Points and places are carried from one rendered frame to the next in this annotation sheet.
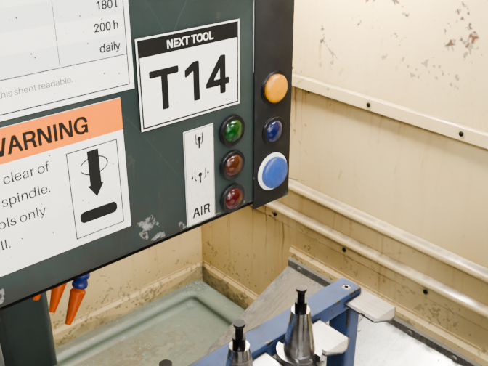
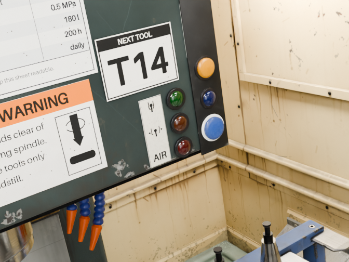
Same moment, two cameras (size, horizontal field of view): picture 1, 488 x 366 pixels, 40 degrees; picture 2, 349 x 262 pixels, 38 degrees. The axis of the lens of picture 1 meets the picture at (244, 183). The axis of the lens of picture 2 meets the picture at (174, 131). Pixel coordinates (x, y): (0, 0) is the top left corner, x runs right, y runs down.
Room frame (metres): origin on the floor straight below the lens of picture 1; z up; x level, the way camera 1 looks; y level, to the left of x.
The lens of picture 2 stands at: (-0.05, -0.11, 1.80)
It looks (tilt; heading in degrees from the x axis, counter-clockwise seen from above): 20 degrees down; 12
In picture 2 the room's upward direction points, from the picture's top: 9 degrees counter-clockwise
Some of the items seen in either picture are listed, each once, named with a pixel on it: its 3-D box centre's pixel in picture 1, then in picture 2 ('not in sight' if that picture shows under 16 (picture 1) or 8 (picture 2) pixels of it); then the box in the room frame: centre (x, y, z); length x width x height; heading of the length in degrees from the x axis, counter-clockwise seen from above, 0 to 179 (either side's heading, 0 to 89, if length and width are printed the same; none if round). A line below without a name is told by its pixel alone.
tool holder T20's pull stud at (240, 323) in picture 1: (239, 334); (218, 258); (0.66, 0.01, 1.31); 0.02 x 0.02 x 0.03
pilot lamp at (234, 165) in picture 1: (233, 165); (180, 123); (0.52, 0.01, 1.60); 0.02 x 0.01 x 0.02; 132
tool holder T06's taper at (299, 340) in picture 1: (299, 329); (270, 256); (0.73, -0.08, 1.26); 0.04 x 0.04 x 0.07
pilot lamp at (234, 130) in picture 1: (232, 131); (176, 99); (0.52, 0.01, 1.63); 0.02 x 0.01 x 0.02; 132
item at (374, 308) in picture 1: (373, 308); (333, 241); (0.84, -0.20, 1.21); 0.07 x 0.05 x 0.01; 42
